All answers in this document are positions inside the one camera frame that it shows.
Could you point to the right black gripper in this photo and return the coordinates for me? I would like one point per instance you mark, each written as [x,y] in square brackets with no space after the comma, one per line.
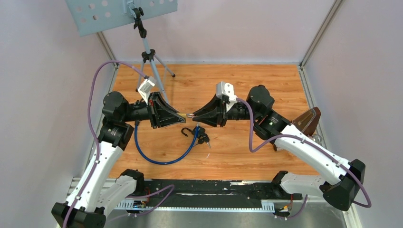
[214,119]

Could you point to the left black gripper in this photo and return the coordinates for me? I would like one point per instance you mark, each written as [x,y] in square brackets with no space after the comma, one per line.
[163,118]

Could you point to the brass padlock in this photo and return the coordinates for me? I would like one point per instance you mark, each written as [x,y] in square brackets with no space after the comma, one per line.
[185,116]

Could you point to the blue cable lock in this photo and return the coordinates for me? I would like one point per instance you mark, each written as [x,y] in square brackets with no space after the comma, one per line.
[167,150]

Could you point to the black keys bunch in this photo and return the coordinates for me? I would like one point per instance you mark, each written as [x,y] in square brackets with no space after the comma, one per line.
[203,138]

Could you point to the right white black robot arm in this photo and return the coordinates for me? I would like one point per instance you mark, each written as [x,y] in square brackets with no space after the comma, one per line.
[338,180]

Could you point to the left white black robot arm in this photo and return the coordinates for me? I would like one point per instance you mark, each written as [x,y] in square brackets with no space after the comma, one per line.
[88,206]

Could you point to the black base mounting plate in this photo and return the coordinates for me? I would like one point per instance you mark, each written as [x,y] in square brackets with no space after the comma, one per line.
[204,195]

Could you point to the brown wooden metronome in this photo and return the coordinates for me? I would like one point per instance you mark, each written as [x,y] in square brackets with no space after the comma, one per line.
[308,121]

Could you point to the blue music stand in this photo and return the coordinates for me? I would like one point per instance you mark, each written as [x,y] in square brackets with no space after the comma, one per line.
[93,16]

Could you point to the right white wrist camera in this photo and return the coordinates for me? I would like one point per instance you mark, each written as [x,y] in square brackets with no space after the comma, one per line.
[225,92]

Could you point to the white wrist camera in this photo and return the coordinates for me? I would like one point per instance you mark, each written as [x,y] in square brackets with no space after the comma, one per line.
[145,88]
[225,92]

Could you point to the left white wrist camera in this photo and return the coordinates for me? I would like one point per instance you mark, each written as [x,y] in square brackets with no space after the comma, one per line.
[145,88]

